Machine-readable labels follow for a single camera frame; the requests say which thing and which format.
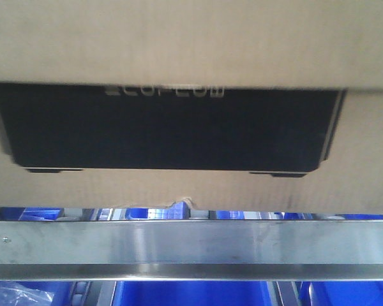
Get blue bin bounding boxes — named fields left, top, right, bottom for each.
left=0, top=281, right=72, bottom=305
left=297, top=281, right=383, bottom=305
left=113, top=280, right=273, bottom=305

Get blue bin lower middle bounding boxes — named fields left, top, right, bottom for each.
left=113, top=280, right=273, bottom=305

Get clear plastic bag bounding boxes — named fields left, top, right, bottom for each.
left=0, top=282, right=54, bottom=306

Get blue bins behind box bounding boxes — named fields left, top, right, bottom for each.
left=3, top=201, right=383, bottom=221

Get blue bin lower left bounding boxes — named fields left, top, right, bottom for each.
left=0, top=281, right=72, bottom=305

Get metal shelf front rail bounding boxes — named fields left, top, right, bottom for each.
left=0, top=220, right=383, bottom=281

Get brown cardboard box black print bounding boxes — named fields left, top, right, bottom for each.
left=0, top=1, right=383, bottom=214

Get blue bin lower right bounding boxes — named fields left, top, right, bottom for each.
left=297, top=281, right=383, bottom=305

